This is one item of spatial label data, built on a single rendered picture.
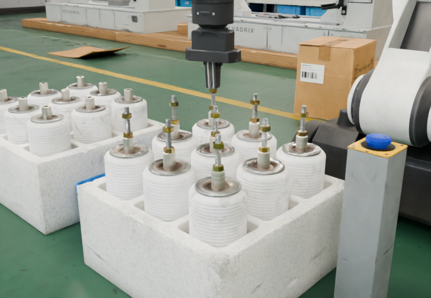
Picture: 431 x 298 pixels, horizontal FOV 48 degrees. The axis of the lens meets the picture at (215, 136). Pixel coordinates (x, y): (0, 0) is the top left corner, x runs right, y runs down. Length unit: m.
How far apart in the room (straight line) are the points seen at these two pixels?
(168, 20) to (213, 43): 3.29
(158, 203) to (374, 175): 0.36
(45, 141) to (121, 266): 0.38
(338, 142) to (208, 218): 0.55
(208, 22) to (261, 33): 2.28
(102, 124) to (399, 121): 0.69
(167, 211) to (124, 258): 0.14
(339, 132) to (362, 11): 1.79
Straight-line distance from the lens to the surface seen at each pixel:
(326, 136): 1.24
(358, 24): 2.98
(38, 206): 1.19
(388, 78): 1.03
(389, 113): 1.00
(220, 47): 1.02
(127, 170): 0.91
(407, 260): 1.13
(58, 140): 1.18
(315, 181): 0.94
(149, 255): 0.86
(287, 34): 3.16
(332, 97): 2.01
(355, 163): 0.81
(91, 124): 1.23
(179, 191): 0.83
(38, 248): 1.16
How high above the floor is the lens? 0.58
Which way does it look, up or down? 19 degrees down
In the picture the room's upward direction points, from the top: straight up
